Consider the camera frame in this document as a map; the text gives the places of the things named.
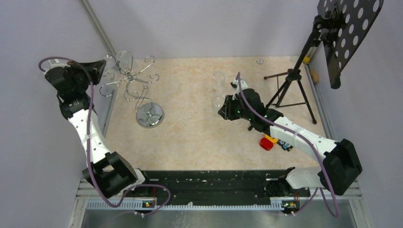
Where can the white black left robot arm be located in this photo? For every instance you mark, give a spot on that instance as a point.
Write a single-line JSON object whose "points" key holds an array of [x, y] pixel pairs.
{"points": [[108, 172]]}

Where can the black perforated stand plate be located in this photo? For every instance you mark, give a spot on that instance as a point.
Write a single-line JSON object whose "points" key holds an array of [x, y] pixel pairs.
{"points": [[347, 23]]}

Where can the cut pattern stemmed glass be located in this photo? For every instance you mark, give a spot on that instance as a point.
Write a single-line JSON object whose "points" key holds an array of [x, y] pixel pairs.
{"points": [[240, 84]]}

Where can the red toy block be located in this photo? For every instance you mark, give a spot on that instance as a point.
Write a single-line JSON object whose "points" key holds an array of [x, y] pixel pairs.
{"points": [[266, 144]]}

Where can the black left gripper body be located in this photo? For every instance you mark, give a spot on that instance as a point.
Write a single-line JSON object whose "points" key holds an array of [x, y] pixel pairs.
{"points": [[80, 75]]}

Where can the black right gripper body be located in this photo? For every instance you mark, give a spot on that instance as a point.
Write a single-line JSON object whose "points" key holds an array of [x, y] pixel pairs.
{"points": [[234, 110]]}

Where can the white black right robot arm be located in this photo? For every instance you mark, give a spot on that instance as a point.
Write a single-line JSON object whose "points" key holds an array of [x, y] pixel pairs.
{"points": [[338, 163]]}

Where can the blue toy robot block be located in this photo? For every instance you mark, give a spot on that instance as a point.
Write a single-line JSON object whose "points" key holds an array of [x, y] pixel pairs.
{"points": [[284, 145]]}

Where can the aluminium corner frame post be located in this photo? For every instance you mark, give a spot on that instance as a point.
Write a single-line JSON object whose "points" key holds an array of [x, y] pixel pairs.
{"points": [[95, 22]]}

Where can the chrome wine glass rack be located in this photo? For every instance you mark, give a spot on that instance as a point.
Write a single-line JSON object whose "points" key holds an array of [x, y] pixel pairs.
{"points": [[135, 86]]}

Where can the clear plain wine glass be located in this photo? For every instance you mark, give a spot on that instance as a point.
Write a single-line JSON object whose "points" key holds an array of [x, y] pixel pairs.
{"points": [[218, 82]]}

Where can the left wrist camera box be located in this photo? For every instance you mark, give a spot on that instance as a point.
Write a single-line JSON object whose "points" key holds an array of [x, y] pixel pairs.
{"points": [[56, 63]]}

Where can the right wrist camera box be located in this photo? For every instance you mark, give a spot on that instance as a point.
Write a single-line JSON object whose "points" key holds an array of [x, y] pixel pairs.
{"points": [[236, 92]]}

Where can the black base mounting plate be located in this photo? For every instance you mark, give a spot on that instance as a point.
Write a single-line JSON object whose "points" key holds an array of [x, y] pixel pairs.
{"points": [[218, 188]]}

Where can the black tripod stand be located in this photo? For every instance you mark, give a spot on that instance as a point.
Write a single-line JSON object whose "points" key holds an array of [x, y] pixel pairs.
{"points": [[293, 74]]}

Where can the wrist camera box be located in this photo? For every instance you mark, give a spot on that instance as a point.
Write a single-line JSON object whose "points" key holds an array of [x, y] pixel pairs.
{"points": [[236, 92], [56, 63]]}

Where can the white cable duct strip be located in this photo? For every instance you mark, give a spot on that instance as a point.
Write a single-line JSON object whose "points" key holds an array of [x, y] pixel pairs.
{"points": [[98, 204]]}

